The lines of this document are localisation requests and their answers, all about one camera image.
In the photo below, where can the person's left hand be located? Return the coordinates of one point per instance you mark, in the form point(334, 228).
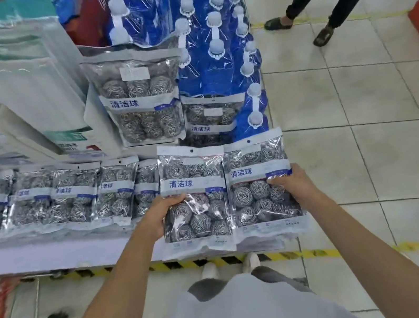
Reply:
point(153, 220)

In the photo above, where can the person's right hand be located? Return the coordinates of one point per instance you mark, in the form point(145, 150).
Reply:
point(302, 187)

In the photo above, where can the person's right thumb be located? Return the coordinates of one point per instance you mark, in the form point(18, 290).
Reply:
point(280, 180)

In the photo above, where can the person's left thumb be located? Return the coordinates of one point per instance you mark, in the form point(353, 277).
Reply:
point(174, 200)

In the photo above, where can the steel scourer ball packet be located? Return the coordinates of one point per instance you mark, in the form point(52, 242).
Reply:
point(195, 191)
point(260, 196)

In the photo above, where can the person's left forearm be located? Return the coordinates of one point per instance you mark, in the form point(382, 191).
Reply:
point(109, 302)

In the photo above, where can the person's right forearm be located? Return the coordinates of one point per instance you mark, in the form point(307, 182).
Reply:
point(382, 256)

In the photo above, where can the white shoe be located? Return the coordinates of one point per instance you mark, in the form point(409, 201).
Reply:
point(210, 271)
point(250, 262)

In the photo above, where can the small steel scourer packet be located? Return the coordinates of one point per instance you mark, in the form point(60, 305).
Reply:
point(209, 119)

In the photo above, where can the grey shorts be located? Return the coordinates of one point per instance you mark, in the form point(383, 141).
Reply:
point(211, 287)

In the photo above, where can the row of scourer packets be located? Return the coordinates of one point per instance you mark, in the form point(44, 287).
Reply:
point(71, 196)

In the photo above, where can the large steel scourer packet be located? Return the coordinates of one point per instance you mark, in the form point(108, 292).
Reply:
point(137, 97)

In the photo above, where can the white display shelf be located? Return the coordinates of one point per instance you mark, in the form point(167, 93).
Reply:
point(68, 250)

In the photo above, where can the white t-shirt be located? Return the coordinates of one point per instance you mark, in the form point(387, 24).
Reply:
point(239, 316)

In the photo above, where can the stack of blue refill pouches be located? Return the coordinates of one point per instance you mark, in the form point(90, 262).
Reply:
point(211, 24)

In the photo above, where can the stack of white flat packets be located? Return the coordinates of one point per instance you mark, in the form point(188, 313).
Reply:
point(10, 90)

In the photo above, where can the red carton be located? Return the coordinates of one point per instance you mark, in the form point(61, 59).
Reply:
point(87, 17)

